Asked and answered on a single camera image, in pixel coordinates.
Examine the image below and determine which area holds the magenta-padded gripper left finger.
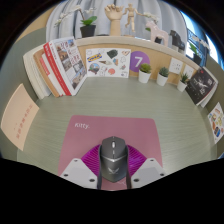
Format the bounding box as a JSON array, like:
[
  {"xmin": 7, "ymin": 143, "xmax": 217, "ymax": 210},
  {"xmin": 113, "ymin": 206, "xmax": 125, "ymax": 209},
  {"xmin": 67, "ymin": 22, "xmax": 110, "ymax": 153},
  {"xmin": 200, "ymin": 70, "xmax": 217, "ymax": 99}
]
[{"xmin": 60, "ymin": 144, "xmax": 103, "ymax": 190}]

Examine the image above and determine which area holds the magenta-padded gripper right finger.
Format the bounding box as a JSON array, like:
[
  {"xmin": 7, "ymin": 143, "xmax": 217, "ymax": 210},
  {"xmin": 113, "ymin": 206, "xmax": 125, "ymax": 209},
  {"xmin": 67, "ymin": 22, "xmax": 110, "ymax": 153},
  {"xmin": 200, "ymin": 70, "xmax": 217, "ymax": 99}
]
[{"xmin": 125, "ymin": 144, "xmax": 167, "ymax": 190}]

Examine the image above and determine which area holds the dark grey computer mouse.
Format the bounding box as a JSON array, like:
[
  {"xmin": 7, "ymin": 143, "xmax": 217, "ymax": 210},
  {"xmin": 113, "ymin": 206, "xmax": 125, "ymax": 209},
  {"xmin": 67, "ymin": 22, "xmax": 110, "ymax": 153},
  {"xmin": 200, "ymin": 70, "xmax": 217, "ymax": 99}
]
[{"xmin": 98, "ymin": 135, "xmax": 130, "ymax": 184}]

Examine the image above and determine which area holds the pink mouse pad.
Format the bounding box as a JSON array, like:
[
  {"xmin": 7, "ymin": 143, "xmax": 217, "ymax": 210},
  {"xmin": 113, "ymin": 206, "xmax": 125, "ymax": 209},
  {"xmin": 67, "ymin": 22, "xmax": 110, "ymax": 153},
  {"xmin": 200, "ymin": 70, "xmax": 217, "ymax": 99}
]
[{"xmin": 58, "ymin": 114, "xmax": 164, "ymax": 192}]

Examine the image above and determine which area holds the cream book with red text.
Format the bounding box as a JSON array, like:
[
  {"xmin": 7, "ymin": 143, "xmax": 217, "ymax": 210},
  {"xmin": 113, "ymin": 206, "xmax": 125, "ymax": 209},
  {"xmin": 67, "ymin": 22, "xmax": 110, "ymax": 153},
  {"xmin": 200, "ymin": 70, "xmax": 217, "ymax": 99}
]
[{"xmin": 0, "ymin": 83, "xmax": 40, "ymax": 152}]

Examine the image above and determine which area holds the colourful picture card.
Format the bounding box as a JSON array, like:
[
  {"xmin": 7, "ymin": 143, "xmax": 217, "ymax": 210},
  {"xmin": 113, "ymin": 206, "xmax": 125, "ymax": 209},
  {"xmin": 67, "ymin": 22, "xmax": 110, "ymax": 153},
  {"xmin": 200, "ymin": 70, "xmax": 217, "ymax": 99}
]
[{"xmin": 207, "ymin": 102, "xmax": 224, "ymax": 145}]

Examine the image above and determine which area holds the small succulent in white pot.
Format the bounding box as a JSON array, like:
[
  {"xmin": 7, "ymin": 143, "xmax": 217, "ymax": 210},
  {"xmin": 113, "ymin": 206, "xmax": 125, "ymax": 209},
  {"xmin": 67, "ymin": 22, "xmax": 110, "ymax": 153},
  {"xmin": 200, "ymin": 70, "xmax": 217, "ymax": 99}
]
[
  {"xmin": 176, "ymin": 73, "xmax": 190, "ymax": 93},
  {"xmin": 138, "ymin": 63, "xmax": 152, "ymax": 84},
  {"xmin": 156, "ymin": 66, "xmax": 170, "ymax": 87}
]

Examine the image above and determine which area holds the black cover magazine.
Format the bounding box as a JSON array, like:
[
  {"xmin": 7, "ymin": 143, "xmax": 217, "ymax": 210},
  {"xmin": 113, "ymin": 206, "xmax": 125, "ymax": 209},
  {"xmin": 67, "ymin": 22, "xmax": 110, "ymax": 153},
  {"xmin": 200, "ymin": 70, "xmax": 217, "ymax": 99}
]
[{"xmin": 185, "ymin": 67, "xmax": 216, "ymax": 106}]

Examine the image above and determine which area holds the thin red-and-white spine book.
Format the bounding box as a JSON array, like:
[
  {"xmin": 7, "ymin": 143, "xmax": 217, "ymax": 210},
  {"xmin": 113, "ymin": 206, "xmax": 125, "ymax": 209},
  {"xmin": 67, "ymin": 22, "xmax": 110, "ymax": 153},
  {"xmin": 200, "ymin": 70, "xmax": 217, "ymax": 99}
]
[{"xmin": 39, "ymin": 53, "xmax": 66, "ymax": 98}]

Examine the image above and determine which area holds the white paperback book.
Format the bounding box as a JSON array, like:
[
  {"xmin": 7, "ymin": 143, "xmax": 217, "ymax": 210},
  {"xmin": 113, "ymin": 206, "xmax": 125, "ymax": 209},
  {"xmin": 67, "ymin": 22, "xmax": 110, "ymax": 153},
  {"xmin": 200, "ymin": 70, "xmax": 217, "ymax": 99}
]
[{"xmin": 28, "ymin": 48, "xmax": 51, "ymax": 100}]

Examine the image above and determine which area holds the round purple sticker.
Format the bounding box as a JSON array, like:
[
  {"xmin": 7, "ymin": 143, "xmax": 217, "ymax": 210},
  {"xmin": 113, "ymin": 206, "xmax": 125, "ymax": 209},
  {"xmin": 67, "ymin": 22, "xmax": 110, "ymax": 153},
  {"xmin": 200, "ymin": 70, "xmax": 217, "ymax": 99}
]
[{"xmin": 129, "ymin": 50, "xmax": 151, "ymax": 73}]

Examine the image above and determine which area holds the white card with stickers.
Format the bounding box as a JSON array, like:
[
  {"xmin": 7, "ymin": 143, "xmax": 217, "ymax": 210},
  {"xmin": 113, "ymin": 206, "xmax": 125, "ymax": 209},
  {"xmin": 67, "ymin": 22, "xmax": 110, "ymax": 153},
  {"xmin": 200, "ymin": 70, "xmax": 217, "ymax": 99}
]
[{"xmin": 85, "ymin": 48, "xmax": 131, "ymax": 79}]

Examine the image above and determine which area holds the thick white book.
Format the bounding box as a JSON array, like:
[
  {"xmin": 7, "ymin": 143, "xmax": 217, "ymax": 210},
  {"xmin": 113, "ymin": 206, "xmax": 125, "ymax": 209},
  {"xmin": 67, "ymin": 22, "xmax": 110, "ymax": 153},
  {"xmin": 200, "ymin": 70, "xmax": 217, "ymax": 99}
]
[{"xmin": 22, "ymin": 46, "xmax": 46, "ymax": 100}]

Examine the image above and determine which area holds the grey felt divider panel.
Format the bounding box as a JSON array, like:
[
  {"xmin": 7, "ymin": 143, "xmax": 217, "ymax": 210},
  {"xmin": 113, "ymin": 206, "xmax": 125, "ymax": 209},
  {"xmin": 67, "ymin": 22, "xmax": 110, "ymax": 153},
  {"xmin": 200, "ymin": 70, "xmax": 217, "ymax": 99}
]
[
  {"xmin": 0, "ymin": 28, "xmax": 48, "ymax": 158},
  {"xmin": 206, "ymin": 56, "xmax": 224, "ymax": 111}
]

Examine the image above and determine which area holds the white orchid in black pot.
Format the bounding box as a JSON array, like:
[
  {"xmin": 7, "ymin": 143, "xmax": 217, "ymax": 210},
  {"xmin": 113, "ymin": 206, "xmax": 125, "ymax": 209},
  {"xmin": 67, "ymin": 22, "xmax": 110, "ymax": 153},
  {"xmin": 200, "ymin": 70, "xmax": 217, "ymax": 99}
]
[
  {"xmin": 189, "ymin": 34, "xmax": 210, "ymax": 66},
  {"xmin": 143, "ymin": 12, "xmax": 163, "ymax": 45},
  {"xmin": 54, "ymin": 5, "xmax": 98, "ymax": 38}
]

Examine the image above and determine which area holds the wooden desk ledge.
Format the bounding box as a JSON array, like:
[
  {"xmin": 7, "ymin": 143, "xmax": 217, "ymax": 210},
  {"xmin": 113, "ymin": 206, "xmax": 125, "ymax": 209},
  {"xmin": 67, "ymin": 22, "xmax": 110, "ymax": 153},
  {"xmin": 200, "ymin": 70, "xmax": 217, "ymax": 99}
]
[{"xmin": 74, "ymin": 35, "xmax": 208, "ymax": 84}]

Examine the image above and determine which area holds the black wooden horse figure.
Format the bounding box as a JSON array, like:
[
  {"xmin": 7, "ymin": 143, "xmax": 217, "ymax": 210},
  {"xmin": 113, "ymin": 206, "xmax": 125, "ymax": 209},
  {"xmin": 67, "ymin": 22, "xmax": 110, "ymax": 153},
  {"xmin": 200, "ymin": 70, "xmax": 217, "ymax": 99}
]
[{"xmin": 169, "ymin": 29, "xmax": 186, "ymax": 51}]

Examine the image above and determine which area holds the pink wooden horse figure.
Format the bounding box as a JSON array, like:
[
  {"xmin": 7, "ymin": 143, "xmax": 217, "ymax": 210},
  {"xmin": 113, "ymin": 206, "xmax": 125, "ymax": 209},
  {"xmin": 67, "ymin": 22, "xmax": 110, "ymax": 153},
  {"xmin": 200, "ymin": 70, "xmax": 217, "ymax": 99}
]
[{"xmin": 145, "ymin": 20, "xmax": 168, "ymax": 44}]

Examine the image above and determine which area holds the window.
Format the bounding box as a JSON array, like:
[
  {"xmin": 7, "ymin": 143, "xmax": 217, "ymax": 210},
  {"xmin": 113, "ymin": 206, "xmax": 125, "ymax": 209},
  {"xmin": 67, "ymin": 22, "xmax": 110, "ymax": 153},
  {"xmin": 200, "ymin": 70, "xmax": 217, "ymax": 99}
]
[{"xmin": 179, "ymin": 9, "xmax": 224, "ymax": 68}]

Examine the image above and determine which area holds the wooden artist mannequin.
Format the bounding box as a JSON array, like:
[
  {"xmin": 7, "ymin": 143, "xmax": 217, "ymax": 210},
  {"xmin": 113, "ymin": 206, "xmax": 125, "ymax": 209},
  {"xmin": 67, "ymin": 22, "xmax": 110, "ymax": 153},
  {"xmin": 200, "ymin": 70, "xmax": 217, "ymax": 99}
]
[{"xmin": 122, "ymin": 3, "xmax": 148, "ymax": 36}]

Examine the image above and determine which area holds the wooden hand model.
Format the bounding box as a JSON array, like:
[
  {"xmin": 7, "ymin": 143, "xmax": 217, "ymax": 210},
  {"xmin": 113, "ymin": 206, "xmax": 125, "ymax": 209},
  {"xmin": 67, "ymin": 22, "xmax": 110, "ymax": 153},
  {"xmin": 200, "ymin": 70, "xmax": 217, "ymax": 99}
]
[{"xmin": 104, "ymin": 3, "xmax": 125, "ymax": 37}]

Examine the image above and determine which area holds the light grey curtain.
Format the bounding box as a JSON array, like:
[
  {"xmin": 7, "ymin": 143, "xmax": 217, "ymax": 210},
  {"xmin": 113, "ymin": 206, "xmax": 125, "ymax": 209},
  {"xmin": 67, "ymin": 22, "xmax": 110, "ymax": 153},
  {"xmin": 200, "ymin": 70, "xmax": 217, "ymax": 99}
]
[{"xmin": 45, "ymin": 0, "xmax": 186, "ymax": 41}]

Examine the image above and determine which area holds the white wall socket plate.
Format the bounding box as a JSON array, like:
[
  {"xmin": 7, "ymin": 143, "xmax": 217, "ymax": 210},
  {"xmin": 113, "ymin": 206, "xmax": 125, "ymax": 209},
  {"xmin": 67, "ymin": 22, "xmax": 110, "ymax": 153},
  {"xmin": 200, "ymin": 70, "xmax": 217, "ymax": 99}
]
[
  {"xmin": 183, "ymin": 63, "xmax": 195, "ymax": 79},
  {"xmin": 168, "ymin": 57, "xmax": 184, "ymax": 75}
]

